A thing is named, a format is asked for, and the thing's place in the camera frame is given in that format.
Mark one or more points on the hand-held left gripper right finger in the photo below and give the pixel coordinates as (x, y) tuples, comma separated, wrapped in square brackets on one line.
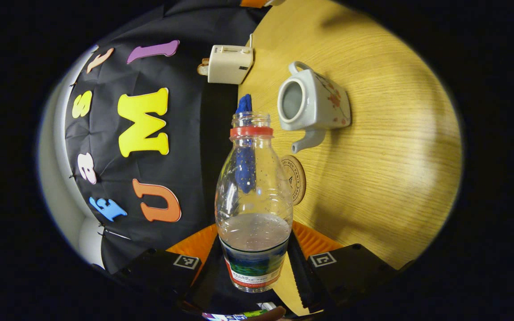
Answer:
[(304, 276)]

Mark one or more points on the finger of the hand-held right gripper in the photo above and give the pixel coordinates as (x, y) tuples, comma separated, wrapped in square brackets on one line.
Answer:
[(252, 2)]

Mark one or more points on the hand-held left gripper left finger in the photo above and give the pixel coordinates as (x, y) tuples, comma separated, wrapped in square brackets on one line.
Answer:
[(159, 272)]

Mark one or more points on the clear plastic water bottle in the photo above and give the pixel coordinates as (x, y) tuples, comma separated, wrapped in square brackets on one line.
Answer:
[(253, 232)]

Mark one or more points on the round cork coaster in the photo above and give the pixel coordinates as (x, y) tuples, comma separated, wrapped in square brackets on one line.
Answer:
[(297, 178)]

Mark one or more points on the white floral teacup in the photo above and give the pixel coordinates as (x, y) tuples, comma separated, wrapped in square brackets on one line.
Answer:
[(319, 107)]

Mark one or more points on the white toaster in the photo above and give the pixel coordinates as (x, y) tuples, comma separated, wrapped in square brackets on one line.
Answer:
[(228, 64)]

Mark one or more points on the bread slice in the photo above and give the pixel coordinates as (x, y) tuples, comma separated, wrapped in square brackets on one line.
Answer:
[(203, 67)]

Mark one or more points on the blue towel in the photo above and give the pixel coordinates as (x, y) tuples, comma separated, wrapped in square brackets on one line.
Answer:
[(244, 104)]

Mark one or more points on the black backdrop cloth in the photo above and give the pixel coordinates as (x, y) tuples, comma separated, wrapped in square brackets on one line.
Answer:
[(185, 133)]

